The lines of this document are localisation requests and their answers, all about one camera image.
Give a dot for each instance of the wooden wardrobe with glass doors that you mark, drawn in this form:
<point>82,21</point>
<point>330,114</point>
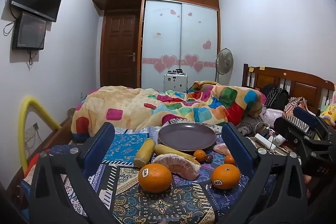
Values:
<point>162,37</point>

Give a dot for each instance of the colourful patchwork blanket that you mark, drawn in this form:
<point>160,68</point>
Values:
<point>126,106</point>

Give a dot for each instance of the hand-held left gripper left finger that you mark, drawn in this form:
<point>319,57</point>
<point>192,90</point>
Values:
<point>101,145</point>

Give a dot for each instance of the striped cloth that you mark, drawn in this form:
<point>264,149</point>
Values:
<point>294,104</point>

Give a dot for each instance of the yellow banana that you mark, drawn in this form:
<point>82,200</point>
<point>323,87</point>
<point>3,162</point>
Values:
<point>168,149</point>

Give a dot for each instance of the grey patterned cloth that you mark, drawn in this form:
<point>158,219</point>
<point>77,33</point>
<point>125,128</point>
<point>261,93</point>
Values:
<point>249,127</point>

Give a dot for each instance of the blue patterned bedsheet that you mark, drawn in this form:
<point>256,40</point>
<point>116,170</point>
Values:
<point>126,142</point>

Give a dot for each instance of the pink pomelo segment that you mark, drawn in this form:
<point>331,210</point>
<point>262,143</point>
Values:
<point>221,149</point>

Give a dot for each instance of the pink cloth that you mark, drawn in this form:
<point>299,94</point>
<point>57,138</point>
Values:
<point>271,116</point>

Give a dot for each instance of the standing fan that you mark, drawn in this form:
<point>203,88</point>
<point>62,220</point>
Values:
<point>224,61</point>

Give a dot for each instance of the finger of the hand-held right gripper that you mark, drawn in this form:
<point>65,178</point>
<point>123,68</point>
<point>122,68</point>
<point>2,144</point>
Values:
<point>304,113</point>
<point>283,125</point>

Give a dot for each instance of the wooden bed headboard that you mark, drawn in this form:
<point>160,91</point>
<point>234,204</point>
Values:
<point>302,87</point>

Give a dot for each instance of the small orange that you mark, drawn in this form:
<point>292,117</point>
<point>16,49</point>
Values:
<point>200,156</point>
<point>229,160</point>

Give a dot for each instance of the wall socket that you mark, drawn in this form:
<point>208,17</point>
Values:
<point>32,129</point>

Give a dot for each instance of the white power strip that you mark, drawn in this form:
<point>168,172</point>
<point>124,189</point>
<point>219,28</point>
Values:
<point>263,141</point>

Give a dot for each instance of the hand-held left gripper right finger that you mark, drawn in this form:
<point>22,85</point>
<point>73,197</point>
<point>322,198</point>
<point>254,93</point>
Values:
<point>236,146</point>

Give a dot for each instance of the large orange with sticker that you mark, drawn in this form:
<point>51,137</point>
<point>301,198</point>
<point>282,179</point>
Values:
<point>225,176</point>
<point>155,178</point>

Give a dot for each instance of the dark red plum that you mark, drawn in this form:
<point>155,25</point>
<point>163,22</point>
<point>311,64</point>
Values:
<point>208,158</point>

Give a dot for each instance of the small black wall monitor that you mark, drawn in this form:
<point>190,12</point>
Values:
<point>29,32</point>

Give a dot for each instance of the white box appliance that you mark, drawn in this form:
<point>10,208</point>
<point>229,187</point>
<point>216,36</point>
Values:
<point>174,83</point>

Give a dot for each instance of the yellow foam tube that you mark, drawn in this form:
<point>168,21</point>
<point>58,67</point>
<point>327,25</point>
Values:
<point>22,134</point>

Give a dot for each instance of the dark brown round plate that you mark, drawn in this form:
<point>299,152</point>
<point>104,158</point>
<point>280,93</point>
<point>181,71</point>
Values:
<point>186,136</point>

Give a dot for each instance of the brown wooden door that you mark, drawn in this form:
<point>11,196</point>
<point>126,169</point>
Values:
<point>118,50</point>

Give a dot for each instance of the peeled pomelo segment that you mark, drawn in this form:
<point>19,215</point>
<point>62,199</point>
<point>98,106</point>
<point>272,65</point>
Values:
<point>178,165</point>

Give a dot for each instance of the white charger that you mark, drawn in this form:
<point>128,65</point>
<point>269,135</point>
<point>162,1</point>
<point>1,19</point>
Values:
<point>280,139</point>

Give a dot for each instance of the yellow plush toy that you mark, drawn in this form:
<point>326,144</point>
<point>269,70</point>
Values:
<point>328,112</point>

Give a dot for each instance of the black backpack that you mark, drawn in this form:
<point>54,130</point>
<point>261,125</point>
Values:
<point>278,98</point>

